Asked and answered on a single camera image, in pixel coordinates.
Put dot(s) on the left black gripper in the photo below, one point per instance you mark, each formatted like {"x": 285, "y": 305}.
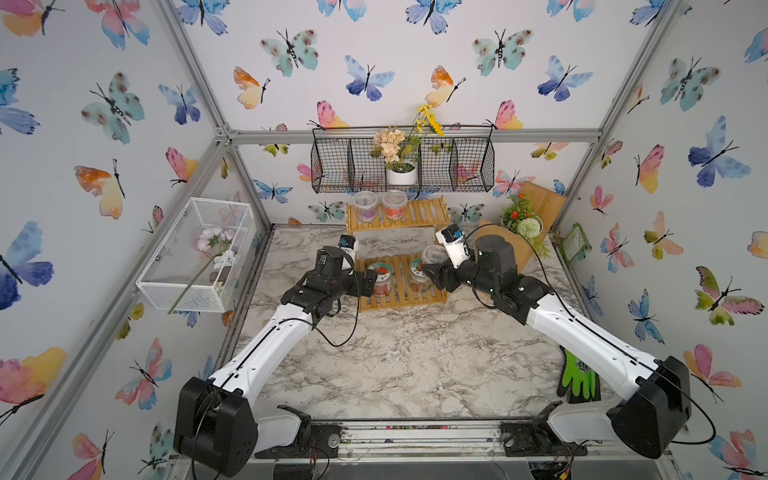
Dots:
{"x": 367, "y": 290}

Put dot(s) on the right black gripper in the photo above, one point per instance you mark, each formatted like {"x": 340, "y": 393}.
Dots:
{"x": 439, "y": 278}

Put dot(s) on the yellow label seed jar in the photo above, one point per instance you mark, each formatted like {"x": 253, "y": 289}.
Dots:
{"x": 434, "y": 255}

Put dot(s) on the two-tier wooden shelf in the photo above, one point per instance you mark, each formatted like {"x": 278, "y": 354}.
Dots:
{"x": 419, "y": 214}

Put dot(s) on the red label seed jar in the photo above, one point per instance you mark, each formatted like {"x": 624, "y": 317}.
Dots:
{"x": 395, "y": 203}

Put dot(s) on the purple label seed jar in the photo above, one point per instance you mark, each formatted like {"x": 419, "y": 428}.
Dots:
{"x": 365, "y": 205}

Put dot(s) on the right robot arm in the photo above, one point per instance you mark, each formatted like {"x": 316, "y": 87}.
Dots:
{"x": 654, "y": 401}

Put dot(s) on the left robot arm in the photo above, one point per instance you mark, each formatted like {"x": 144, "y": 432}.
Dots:
{"x": 220, "y": 423}

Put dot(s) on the left tomato lid jar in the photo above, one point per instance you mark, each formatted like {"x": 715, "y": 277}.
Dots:
{"x": 384, "y": 283}

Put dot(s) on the tomato lid jar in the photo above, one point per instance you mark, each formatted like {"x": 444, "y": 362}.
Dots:
{"x": 384, "y": 283}
{"x": 419, "y": 282}

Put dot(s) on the right tomato lid jar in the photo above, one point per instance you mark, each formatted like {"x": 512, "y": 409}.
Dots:
{"x": 419, "y": 282}

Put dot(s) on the red green potted plant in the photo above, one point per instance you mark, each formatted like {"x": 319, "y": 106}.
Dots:
{"x": 523, "y": 221}

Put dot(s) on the white pot with flowers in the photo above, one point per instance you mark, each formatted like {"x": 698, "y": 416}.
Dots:
{"x": 401, "y": 149}

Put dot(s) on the wooden planter box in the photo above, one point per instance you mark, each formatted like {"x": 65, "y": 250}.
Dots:
{"x": 544, "y": 206}

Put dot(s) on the small green framed sign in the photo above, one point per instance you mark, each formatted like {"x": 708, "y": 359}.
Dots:
{"x": 575, "y": 245}

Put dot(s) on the pink artificial flower stem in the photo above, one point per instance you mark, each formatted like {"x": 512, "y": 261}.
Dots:
{"x": 217, "y": 244}

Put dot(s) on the green gardening glove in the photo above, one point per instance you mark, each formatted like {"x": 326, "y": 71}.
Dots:
{"x": 578, "y": 382}

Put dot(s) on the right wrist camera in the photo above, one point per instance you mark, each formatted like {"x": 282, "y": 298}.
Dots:
{"x": 452, "y": 238}

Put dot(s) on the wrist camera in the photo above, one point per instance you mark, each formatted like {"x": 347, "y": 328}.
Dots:
{"x": 452, "y": 238}
{"x": 349, "y": 245}

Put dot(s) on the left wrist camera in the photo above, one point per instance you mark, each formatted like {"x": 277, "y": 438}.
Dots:
{"x": 349, "y": 245}

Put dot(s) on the black wire wall basket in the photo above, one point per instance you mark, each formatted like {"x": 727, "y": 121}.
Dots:
{"x": 347, "y": 160}

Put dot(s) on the white mesh wall basket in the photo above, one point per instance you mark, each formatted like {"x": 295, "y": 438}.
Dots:
{"x": 177, "y": 259}

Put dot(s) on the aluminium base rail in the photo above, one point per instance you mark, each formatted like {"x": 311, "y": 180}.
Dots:
{"x": 420, "y": 441}

